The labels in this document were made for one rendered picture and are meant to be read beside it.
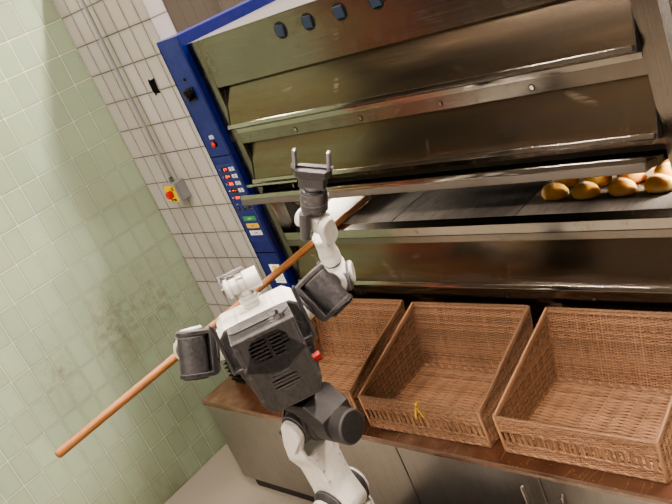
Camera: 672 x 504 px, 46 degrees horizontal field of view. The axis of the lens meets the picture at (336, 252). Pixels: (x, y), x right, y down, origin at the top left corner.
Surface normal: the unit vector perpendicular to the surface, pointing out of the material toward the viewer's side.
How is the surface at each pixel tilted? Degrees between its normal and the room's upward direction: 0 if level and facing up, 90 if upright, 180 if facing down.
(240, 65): 90
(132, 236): 90
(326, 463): 84
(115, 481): 90
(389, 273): 70
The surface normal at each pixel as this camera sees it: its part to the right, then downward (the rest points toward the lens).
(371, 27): -0.61, 0.51
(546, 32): -0.69, 0.19
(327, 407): 0.23, -0.61
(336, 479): 0.66, -0.10
